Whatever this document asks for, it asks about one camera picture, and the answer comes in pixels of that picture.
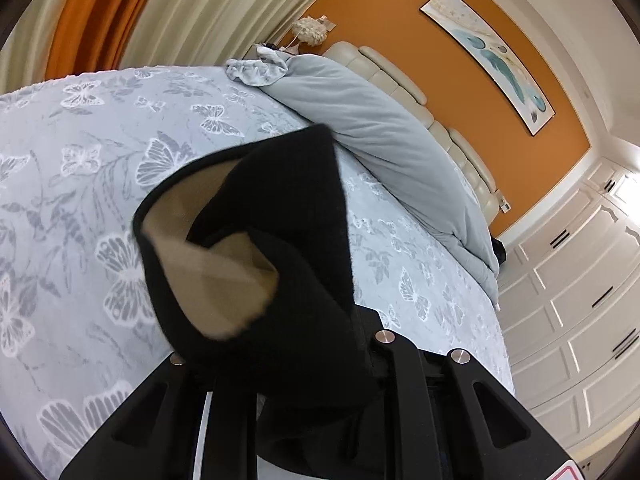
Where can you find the grey duvet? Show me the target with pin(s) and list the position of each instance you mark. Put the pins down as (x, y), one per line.
(389, 142)

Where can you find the white wardrobe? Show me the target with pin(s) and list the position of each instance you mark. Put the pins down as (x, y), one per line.
(569, 311)

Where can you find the white bedside lamp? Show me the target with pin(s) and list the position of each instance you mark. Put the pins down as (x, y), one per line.
(307, 31)

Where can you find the orange curtain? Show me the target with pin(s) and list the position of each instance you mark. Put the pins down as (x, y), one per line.
(91, 35)

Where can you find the cream curtain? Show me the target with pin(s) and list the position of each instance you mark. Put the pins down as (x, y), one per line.
(168, 32)

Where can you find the framed wall painting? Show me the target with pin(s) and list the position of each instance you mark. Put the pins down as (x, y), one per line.
(491, 52)

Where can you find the black item on nightstand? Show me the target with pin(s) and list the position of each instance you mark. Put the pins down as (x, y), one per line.
(499, 250)

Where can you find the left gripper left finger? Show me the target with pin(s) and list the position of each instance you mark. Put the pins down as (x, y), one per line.
(178, 424)

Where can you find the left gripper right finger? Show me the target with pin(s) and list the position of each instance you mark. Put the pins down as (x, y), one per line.
(447, 417)

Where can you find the black pants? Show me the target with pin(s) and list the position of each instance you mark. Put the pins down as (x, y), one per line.
(245, 253)

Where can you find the butterfly patterned bed cover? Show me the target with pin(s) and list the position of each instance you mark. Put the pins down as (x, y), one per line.
(78, 155)

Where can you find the beige leather headboard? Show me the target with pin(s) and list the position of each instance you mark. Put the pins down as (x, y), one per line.
(379, 71)

